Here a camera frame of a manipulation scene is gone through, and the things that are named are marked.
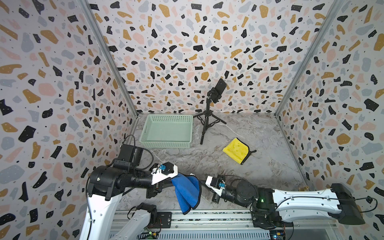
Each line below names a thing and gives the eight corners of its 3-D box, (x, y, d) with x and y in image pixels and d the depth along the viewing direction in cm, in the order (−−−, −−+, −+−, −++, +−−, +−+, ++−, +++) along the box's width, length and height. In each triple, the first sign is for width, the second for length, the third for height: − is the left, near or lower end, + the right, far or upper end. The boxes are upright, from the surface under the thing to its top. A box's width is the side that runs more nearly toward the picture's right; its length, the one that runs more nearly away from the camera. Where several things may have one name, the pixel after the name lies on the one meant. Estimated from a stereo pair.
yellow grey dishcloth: (221, 150, 103) (222, 147, 100) (234, 138, 109) (234, 135, 107) (241, 166, 95) (242, 164, 92) (253, 153, 102) (255, 150, 99)
